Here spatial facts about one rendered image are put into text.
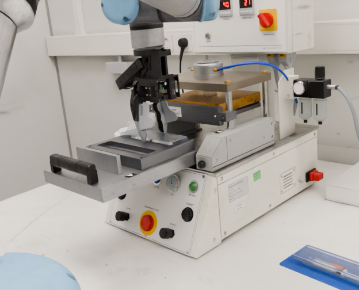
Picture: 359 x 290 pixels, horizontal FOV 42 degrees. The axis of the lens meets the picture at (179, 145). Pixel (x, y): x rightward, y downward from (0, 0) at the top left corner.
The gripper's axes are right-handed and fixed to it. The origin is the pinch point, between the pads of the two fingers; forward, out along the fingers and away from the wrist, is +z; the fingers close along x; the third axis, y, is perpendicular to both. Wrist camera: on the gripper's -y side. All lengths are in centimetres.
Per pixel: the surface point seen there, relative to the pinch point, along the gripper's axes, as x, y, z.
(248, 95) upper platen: 25.2, 10.3, -5.1
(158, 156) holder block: -7.5, 9.9, 2.2
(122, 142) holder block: -6.1, -3.9, 1.3
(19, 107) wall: 39, -147, 13
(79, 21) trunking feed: 63, -118, -27
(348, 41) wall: 66, 18, -14
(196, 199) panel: -0.6, 13.5, 13.8
